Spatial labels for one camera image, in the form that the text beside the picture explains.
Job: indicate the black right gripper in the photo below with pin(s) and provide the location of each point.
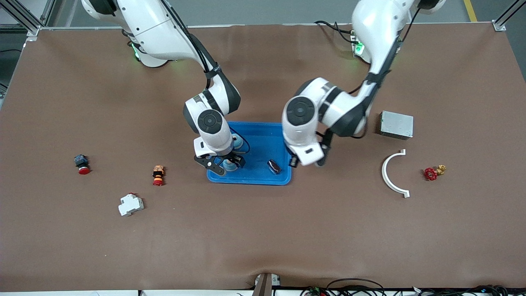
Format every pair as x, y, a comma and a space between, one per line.
235, 158

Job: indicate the blue dome desk bell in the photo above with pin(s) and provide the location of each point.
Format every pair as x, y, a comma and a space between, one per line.
230, 166
238, 143

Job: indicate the dark brown rectangular capacitor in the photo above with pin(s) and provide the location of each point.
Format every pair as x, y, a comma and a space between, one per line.
274, 166

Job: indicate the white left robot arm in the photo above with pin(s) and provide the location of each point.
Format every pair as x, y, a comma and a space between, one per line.
378, 24

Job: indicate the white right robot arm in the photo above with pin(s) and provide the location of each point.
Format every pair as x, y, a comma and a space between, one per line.
164, 28

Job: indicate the blue plastic tray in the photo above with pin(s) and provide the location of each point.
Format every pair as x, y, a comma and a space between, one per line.
259, 164

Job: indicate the red emergency button orange base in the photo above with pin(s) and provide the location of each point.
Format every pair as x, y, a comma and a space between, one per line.
158, 174

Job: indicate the brown table mat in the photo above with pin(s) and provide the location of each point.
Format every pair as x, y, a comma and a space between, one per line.
263, 230

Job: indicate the grey metal box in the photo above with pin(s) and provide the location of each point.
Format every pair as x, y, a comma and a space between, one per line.
396, 125

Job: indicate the white circuit breaker red lever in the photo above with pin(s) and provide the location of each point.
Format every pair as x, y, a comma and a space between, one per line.
130, 204

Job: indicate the red handwheel brass valve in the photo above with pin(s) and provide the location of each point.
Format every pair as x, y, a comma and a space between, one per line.
430, 174

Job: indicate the red emergency button black base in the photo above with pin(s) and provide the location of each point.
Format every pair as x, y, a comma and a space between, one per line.
83, 170

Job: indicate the white curved plastic bracket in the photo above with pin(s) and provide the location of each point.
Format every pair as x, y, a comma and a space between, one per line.
384, 172

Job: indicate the grey metal camera mount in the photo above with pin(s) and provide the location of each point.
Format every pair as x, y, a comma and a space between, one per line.
265, 285

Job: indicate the aluminium frame profile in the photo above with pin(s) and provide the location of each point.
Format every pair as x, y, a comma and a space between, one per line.
31, 28
509, 10

